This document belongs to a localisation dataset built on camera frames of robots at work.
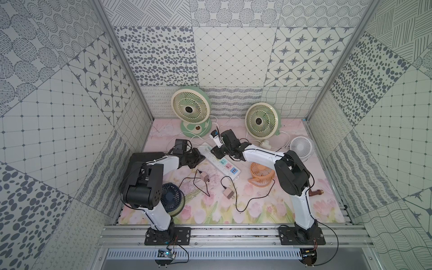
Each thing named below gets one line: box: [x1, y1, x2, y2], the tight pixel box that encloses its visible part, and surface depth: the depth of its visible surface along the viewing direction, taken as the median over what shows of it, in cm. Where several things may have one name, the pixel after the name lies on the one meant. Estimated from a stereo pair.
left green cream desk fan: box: [171, 86, 213, 139], surface depth 95 cm
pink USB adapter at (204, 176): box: [200, 172, 210, 183], surface depth 92 cm
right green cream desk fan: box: [244, 102, 282, 150], surface depth 103 cm
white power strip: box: [197, 142, 242, 180], surface depth 97 cm
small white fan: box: [289, 136, 317, 162], surface depth 96 cm
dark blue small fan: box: [160, 182, 186, 217], surface depth 83 cm
